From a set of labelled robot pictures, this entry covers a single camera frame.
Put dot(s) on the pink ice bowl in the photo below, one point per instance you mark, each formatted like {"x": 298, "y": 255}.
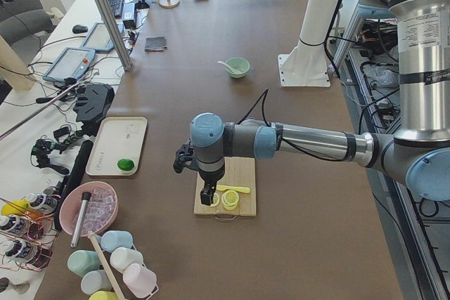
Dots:
{"x": 102, "y": 208}

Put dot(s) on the beige rabbit tray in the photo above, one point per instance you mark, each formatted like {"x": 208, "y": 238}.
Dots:
{"x": 117, "y": 138}

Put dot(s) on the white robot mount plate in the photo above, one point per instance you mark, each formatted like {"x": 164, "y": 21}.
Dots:
{"x": 300, "y": 70}

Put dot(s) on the lemon slice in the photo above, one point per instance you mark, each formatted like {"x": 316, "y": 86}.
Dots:
{"x": 230, "y": 199}

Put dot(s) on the yellow plastic knife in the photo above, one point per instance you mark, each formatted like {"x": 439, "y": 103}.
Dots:
{"x": 238, "y": 189}

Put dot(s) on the green lime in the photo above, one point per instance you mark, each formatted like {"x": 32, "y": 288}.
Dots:
{"x": 125, "y": 164}

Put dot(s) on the pastel green cup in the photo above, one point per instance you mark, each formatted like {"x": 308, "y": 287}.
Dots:
{"x": 82, "y": 262}

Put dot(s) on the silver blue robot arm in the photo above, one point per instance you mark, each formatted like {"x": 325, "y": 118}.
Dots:
{"x": 416, "y": 155}

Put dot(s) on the metal muddler stick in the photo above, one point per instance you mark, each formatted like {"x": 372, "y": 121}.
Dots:
{"x": 86, "y": 196}

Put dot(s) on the grey folded cloth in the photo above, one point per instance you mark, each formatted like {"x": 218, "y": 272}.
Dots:
{"x": 155, "y": 44}

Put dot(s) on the pastel blue cup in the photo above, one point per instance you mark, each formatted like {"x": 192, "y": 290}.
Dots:
{"x": 113, "y": 239}

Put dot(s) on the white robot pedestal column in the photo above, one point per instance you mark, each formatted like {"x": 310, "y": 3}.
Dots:
{"x": 318, "y": 17}

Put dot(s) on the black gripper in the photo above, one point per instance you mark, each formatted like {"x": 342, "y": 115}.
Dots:
{"x": 210, "y": 177}

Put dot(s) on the blue teach pendant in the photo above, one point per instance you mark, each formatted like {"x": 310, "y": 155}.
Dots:
{"x": 71, "y": 63}
{"x": 98, "y": 39}

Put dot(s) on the pastel pink cup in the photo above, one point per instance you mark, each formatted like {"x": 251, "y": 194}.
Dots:
{"x": 140, "y": 280}

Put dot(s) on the light green bowl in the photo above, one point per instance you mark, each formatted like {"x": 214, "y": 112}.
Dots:
{"x": 239, "y": 64}

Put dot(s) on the bamboo cutting board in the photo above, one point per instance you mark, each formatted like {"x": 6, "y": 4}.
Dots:
{"x": 240, "y": 171}

